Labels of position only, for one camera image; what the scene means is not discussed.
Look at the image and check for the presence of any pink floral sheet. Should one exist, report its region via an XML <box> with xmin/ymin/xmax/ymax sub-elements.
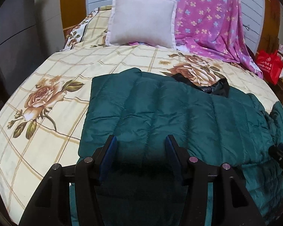
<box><xmin>175</xmin><ymin>0</ymin><xmax>263</xmax><ymax>78</ymax></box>

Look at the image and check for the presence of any dark green puffer jacket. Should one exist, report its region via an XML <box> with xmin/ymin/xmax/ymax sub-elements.
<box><xmin>78</xmin><ymin>68</ymin><xmax>283</xmax><ymax>225</ymax></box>

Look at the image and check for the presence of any red shopping bag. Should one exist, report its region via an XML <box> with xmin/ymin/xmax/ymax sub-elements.
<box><xmin>256</xmin><ymin>50</ymin><xmax>283</xmax><ymax>85</ymax></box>

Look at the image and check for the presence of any grey refrigerator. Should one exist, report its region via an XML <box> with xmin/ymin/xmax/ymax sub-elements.
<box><xmin>0</xmin><ymin>0</ymin><xmax>64</xmax><ymax>95</ymax></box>

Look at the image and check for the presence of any white square pillow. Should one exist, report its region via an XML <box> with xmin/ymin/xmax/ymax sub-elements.
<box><xmin>105</xmin><ymin>0</ymin><xmax>177</xmax><ymax>49</ymax></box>

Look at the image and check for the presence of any floral cream bed quilt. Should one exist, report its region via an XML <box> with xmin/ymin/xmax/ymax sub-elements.
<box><xmin>0</xmin><ymin>6</ymin><xmax>277</xmax><ymax>223</ymax></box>

